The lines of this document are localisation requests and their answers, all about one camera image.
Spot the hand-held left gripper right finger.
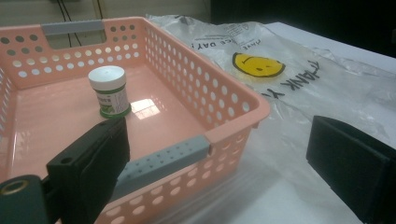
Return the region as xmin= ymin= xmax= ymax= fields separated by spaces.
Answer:
xmin=305 ymin=115 xmax=396 ymax=224

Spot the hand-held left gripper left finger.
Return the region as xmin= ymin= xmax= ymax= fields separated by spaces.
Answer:
xmin=46 ymin=116 xmax=131 ymax=224

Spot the pink perforated plastic basket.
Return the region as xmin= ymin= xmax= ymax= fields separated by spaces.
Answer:
xmin=0 ymin=16 xmax=271 ymax=224

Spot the clear smiley plastic bag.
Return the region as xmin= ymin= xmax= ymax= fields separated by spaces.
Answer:
xmin=146 ymin=13 xmax=396 ymax=224

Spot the white bottle with green label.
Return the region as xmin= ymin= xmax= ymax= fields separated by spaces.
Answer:
xmin=88 ymin=64 xmax=133 ymax=119

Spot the black wall cable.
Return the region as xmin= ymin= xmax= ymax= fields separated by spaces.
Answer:
xmin=62 ymin=0 xmax=82 ymax=47
xmin=56 ymin=0 xmax=73 ymax=49
xmin=96 ymin=0 xmax=105 ymax=21

